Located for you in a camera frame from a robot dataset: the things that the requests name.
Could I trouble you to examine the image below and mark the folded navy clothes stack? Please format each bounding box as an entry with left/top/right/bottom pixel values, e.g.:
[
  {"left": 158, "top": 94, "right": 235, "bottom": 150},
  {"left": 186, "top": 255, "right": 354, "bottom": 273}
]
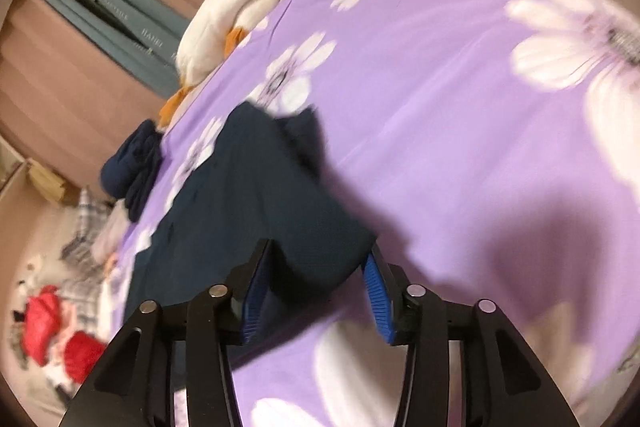
[{"left": 100, "top": 119, "right": 163, "bottom": 223}]

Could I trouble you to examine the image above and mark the white duck plush toy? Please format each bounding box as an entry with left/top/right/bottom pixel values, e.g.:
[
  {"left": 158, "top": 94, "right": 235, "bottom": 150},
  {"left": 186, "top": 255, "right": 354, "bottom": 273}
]
[{"left": 157, "top": 0, "right": 280, "bottom": 129}]

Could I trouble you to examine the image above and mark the yellow tassel fringe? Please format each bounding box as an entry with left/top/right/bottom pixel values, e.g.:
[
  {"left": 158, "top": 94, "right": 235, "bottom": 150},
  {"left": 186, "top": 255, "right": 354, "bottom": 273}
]
[{"left": 27, "top": 158, "right": 80, "bottom": 207}]

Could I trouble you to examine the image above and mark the teal printed curtain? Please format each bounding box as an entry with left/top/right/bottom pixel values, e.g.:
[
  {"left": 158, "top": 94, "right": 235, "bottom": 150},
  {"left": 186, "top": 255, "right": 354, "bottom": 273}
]
[{"left": 44, "top": 0, "right": 189, "bottom": 98}]

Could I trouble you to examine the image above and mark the dark navy large garment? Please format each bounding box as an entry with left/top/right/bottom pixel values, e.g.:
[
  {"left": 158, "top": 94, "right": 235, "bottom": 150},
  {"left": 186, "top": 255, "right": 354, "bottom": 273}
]
[{"left": 121, "top": 100, "right": 378, "bottom": 388}]

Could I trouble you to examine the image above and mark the red puffer jacket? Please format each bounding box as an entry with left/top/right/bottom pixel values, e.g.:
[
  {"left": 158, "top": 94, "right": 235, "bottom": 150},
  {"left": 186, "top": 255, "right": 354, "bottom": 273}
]
[
  {"left": 63, "top": 331, "right": 106, "bottom": 385},
  {"left": 22, "top": 285, "right": 62, "bottom": 366}
]

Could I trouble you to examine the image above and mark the pinkish quilted blanket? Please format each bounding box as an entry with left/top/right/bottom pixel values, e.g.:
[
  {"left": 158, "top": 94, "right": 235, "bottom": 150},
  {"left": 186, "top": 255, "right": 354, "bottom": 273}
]
[{"left": 91, "top": 199, "right": 130, "bottom": 265}]

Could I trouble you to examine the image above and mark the purple floral bed sheet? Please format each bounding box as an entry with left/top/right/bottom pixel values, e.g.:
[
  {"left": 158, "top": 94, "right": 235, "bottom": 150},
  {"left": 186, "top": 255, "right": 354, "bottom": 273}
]
[{"left": 112, "top": 0, "right": 639, "bottom": 426}]

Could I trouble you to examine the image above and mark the grey plaid pillow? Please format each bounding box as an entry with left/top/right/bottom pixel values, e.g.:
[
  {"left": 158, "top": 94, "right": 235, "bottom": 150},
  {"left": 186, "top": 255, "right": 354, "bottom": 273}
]
[{"left": 58, "top": 188, "right": 112, "bottom": 336}]

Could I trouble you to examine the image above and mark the pink curtain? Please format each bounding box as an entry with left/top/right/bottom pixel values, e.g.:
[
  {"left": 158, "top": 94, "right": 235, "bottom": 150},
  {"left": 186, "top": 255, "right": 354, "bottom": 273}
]
[{"left": 1, "top": 0, "right": 203, "bottom": 186}]

